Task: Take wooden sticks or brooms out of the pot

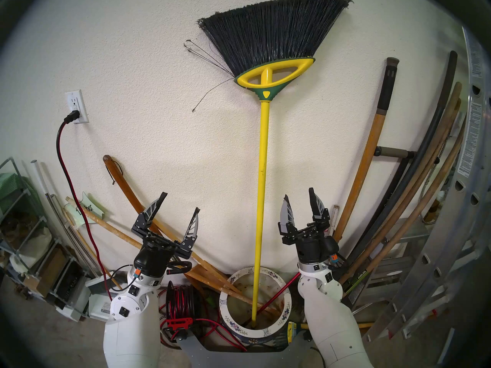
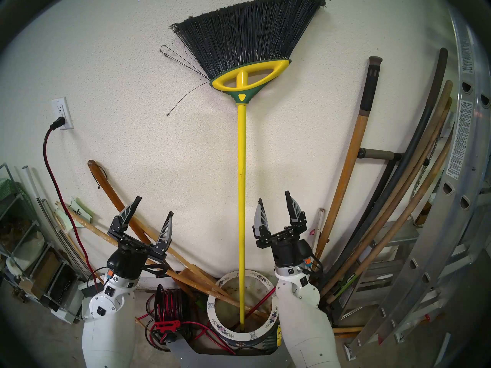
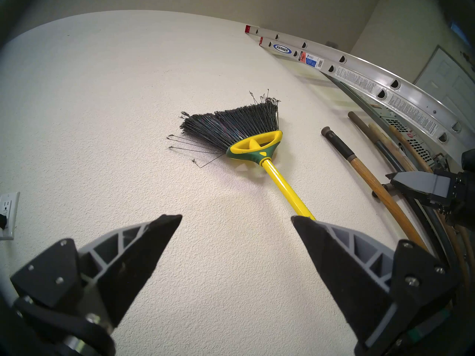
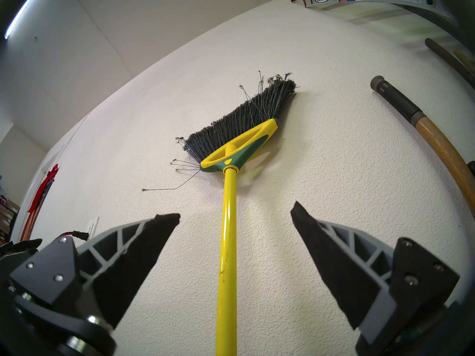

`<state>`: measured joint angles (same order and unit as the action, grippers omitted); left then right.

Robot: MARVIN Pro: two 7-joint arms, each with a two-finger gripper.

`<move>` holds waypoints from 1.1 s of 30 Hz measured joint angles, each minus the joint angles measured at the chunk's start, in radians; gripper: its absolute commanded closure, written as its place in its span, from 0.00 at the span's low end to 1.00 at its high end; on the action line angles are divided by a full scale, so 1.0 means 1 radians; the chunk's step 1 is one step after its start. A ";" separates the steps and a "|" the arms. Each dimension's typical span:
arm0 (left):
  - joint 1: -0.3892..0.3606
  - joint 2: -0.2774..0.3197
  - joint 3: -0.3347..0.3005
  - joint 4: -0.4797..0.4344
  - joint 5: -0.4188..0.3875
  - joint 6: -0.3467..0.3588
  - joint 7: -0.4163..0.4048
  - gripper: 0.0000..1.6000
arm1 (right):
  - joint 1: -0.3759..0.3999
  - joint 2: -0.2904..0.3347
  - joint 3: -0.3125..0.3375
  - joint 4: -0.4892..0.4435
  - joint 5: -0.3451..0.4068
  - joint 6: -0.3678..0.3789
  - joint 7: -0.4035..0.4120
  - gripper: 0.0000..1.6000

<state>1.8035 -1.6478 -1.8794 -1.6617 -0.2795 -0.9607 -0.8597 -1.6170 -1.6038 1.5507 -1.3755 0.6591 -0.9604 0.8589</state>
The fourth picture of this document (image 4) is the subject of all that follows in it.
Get yellow broom black bristles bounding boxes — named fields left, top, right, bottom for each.
left=142, top=70, right=297, bottom=356

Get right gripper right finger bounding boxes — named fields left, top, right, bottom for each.
left=291, top=201, right=461, bottom=354

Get dark grey curved handle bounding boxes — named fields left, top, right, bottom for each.
left=425, top=37, right=475, bottom=89

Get wooden handle black grip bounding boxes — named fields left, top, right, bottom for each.
left=370, top=75, right=475, bottom=220

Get bright ceiling light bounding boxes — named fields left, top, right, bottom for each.
left=4, top=0, right=39, bottom=40

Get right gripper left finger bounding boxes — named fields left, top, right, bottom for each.
left=9, top=213, right=181, bottom=330

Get red wall hanging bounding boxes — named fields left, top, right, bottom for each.
left=20, top=164, right=60, bottom=241

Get shelf with cardboard boxes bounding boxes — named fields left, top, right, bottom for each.
left=0, top=196, right=20, bottom=244

